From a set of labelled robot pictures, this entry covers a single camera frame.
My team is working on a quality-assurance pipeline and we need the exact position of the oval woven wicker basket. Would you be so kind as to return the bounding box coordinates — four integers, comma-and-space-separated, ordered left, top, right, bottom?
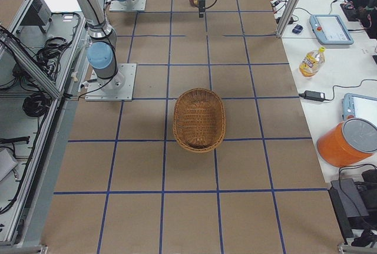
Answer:
173, 88, 226, 153

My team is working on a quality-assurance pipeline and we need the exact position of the blue computer mouse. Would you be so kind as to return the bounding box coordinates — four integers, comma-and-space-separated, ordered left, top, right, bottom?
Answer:
292, 24, 303, 34

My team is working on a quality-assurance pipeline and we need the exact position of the yellow drink bottle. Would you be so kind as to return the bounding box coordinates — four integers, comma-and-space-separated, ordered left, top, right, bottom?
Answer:
299, 47, 326, 78

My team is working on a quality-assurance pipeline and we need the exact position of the blue teach pendant far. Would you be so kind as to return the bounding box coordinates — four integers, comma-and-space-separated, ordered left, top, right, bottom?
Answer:
309, 15, 354, 45

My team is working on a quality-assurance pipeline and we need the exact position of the blue teach pendant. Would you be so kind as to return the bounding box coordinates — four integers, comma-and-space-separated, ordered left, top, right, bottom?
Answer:
342, 93, 377, 125
309, 15, 354, 45

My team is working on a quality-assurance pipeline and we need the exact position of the black power adapter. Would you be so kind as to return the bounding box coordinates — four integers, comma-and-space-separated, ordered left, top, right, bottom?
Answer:
299, 90, 326, 102

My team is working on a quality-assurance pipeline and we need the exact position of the grey control box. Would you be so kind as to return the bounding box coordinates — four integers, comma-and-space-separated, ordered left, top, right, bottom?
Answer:
20, 0, 52, 34

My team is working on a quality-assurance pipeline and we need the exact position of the blue teach pendant near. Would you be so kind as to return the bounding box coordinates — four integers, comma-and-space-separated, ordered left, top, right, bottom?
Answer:
342, 93, 377, 125

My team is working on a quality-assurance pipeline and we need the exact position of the orange bucket with grey lid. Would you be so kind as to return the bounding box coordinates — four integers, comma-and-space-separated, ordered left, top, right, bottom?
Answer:
316, 118, 376, 167

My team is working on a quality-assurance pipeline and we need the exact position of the black laptop stand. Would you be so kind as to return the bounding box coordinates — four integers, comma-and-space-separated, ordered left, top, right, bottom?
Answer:
328, 179, 369, 243

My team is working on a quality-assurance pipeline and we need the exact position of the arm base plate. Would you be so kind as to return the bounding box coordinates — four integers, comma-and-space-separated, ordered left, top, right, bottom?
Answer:
84, 64, 137, 101
109, 0, 148, 12

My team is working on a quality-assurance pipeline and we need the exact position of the aluminium frame rail left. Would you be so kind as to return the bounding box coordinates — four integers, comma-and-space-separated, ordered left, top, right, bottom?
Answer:
1, 26, 62, 99

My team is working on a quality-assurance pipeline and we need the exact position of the black coiled cable bundle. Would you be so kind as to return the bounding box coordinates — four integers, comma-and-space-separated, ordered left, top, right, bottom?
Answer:
22, 91, 51, 118

